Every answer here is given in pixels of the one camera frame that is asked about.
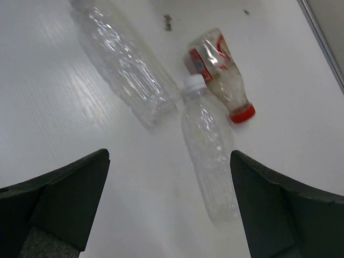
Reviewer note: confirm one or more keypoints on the clear bottle white cap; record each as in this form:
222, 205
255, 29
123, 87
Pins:
208, 137
125, 61

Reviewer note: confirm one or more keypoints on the aluminium frame rail back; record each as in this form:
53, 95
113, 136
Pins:
322, 42

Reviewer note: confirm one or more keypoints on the small bottle red cap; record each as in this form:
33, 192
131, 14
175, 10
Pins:
212, 59

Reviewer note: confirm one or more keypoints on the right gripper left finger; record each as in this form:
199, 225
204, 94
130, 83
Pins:
52, 215

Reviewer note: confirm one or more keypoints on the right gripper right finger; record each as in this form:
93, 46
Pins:
283, 217

